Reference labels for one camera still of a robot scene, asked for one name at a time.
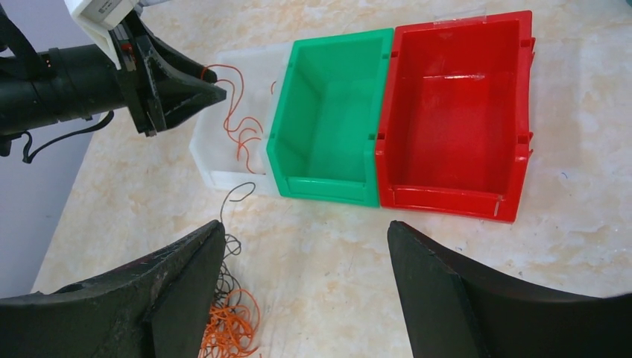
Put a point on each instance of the white plastic bin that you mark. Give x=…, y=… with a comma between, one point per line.
x=229, y=140

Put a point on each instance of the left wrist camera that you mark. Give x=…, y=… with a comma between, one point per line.
x=98, y=17

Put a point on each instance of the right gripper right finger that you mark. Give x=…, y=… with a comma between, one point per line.
x=454, y=306

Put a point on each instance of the red plastic bin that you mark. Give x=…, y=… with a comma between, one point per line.
x=454, y=132

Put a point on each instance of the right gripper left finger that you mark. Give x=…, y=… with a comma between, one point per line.
x=155, y=306

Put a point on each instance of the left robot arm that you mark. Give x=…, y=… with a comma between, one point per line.
x=39, y=89

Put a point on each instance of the green plastic bin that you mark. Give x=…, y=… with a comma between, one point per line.
x=323, y=137

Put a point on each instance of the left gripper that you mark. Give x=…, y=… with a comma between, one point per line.
x=166, y=103

